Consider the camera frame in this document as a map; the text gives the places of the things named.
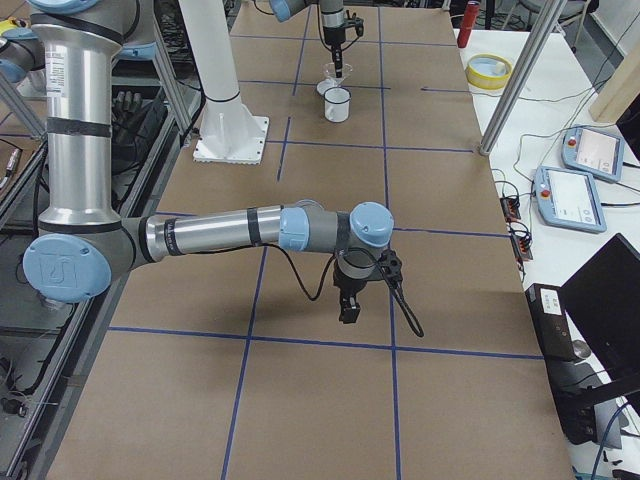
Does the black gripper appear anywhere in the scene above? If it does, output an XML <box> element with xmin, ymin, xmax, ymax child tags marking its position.
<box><xmin>333</xmin><ymin>268</ymin><xmax>367</xmax><ymax>323</ymax></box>
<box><xmin>322</xmin><ymin>25</ymin><xmax>346</xmax><ymax>76</ymax></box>

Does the clear plastic funnel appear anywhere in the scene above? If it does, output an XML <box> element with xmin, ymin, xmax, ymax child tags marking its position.
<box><xmin>316</xmin><ymin>62</ymin><xmax>353</xmax><ymax>96</ymax></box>

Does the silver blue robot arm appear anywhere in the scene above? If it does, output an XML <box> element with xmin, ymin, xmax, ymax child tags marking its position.
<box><xmin>268</xmin><ymin>0</ymin><xmax>347</xmax><ymax>78</ymax></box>
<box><xmin>23</xmin><ymin>1</ymin><xmax>398</xmax><ymax>323</ymax></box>

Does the white enamel cup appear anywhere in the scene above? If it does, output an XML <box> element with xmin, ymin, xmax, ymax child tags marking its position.
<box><xmin>323</xmin><ymin>87</ymin><xmax>351</xmax><ymax>123</ymax></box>

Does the red bottle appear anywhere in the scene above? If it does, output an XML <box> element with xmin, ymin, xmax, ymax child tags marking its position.
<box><xmin>457</xmin><ymin>1</ymin><xmax>481</xmax><ymax>49</ymax></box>

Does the yellow tape roll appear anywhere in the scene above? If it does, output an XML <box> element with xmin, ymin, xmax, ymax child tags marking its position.
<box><xmin>465</xmin><ymin>53</ymin><xmax>513</xmax><ymax>90</ymax></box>

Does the lower orange circuit board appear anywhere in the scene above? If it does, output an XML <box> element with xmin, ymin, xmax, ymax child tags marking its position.
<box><xmin>511</xmin><ymin>231</ymin><xmax>533</xmax><ymax>262</ymax></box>

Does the orange circuit board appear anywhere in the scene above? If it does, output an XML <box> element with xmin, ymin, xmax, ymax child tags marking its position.
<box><xmin>500</xmin><ymin>196</ymin><xmax>521</xmax><ymax>222</ymax></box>
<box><xmin>511</xmin><ymin>231</ymin><xmax>533</xmax><ymax>262</ymax></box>

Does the upper orange circuit board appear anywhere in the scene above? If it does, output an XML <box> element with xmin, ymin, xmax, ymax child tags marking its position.
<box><xmin>500</xmin><ymin>196</ymin><xmax>521</xmax><ymax>222</ymax></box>

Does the black glove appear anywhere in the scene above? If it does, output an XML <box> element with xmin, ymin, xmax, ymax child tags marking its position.
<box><xmin>111</xmin><ymin>90</ymin><xmax>164</xmax><ymax>144</ymax></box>

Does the black computer box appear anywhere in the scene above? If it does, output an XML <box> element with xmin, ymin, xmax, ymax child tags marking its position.
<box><xmin>526</xmin><ymin>283</ymin><xmax>622</xmax><ymax>449</ymax></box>

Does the near teach pendant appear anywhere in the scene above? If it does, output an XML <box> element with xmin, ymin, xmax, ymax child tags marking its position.
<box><xmin>534</xmin><ymin>166</ymin><xmax>607</xmax><ymax>233</ymax></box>

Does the teach pendant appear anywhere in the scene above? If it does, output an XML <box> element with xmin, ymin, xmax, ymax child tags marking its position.
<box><xmin>534</xmin><ymin>166</ymin><xmax>607</xmax><ymax>233</ymax></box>
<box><xmin>561</xmin><ymin>126</ymin><xmax>624</xmax><ymax>183</ymax></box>

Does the black monitor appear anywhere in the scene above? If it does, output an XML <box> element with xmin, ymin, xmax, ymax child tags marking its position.
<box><xmin>560</xmin><ymin>233</ymin><xmax>640</xmax><ymax>379</ymax></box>

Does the far teach pendant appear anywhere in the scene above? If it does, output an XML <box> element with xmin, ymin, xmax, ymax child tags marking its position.
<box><xmin>561</xmin><ymin>126</ymin><xmax>624</xmax><ymax>183</ymax></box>

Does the wooden board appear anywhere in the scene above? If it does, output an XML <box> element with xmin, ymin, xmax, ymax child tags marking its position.
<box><xmin>589</xmin><ymin>44</ymin><xmax>640</xmax><ymax>123</ymax></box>

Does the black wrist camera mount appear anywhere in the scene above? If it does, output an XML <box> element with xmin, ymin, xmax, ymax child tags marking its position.
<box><xmin>378</xmin><ymin>249</ymin><xmax>403</xmax><ymax>290</ymax></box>

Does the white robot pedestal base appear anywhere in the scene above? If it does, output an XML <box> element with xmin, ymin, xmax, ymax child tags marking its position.
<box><xmin>179</xmin><ymin>0</ymin><xmax>269</xmax><ymax>165</ymax></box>

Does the aluminium frame post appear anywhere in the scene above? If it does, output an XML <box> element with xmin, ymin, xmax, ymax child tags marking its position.
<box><xmin>479</xmin><ymin>0</ymin><xmax>567</xmax><ymax>156</ymax></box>

